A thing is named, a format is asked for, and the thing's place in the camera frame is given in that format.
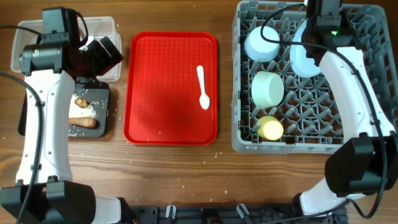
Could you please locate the small brown food scrap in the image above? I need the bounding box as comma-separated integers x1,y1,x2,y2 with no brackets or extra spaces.
74,96,90,108

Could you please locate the rice pile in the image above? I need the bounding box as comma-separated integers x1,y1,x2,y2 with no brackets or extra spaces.
67,93,106,138

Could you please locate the brown carrot-like food scrap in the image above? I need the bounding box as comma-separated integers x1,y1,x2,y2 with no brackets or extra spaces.
69,117,97,129

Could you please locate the small light blue bowl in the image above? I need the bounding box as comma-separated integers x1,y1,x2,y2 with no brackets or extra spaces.
244,27,280,62

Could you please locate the green bowl with rice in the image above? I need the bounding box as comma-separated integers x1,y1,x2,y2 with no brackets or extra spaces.
251,72,284,109

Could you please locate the yellow plastic cup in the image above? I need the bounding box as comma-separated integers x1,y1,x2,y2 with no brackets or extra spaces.
257,116,284,141

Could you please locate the large light blue plate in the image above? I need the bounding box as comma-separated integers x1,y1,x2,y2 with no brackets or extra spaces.
289,20,322,78

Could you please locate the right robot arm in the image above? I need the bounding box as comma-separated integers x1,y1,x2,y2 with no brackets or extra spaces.
299,0,397,218

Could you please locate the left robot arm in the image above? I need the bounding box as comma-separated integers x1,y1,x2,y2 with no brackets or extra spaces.
1,7,129,223

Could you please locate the clear plastic waste bin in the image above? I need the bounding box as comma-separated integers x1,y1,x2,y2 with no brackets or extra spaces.
10,16,122,83

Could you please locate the black waste tray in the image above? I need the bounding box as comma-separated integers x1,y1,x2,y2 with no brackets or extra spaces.
17,81,111,138

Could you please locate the grey dishwasher rack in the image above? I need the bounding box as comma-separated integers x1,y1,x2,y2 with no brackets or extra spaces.
231,1,397,154

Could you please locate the red serving tray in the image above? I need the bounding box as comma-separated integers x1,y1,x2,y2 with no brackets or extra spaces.
123,31,218,146

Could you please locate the white plastic spoon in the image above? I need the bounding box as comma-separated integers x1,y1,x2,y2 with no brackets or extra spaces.
197,65,210,110

